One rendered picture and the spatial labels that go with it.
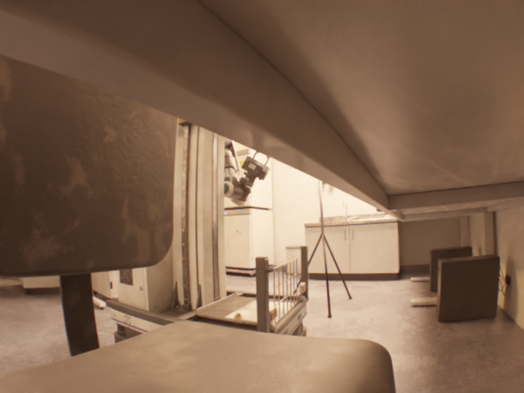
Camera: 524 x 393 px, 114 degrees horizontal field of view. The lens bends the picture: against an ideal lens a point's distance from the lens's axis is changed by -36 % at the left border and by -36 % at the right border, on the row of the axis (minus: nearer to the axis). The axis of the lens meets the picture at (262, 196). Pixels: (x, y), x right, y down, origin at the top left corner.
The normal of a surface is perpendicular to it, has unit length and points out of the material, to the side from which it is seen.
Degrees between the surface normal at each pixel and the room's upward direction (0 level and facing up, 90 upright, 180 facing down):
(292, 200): 90
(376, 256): 90
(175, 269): 90
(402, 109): 180
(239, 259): 90
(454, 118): 180
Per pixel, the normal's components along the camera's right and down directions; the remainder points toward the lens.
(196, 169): -0.38, -0.11
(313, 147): 0.85, -0.09
